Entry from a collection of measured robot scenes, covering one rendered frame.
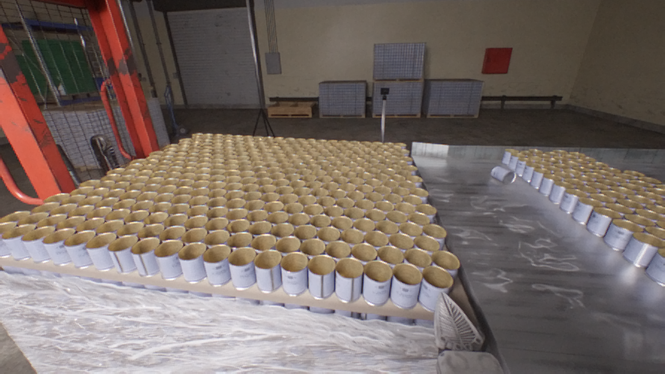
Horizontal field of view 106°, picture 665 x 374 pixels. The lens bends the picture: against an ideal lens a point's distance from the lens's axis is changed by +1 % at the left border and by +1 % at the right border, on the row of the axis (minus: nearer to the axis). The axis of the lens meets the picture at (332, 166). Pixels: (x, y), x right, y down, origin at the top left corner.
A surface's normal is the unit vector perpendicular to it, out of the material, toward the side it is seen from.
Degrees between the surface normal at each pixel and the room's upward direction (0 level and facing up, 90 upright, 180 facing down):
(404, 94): 92
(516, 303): 0
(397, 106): 92
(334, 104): 91
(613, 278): 0
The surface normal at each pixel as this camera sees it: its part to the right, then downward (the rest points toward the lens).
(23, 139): -0.13, 0.39
